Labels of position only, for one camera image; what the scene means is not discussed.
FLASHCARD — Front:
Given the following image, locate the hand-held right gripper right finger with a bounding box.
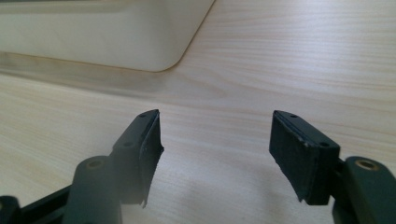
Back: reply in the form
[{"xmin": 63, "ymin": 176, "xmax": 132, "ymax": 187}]
[{"xmin": 269, "ymin": 109, "xmax": 396, "ymax": 224}]

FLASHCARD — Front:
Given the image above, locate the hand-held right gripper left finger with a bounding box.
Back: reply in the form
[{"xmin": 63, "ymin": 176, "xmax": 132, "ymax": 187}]
[{"xmin": 62, "ymin": 108, "xmax": 165, "ymax": 224}]

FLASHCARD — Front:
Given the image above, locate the cream plastic tray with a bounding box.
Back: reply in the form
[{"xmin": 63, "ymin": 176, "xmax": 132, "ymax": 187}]
[{"xmin": 0, "ymin": 0, "xmax": 217, "ymax": 73}]

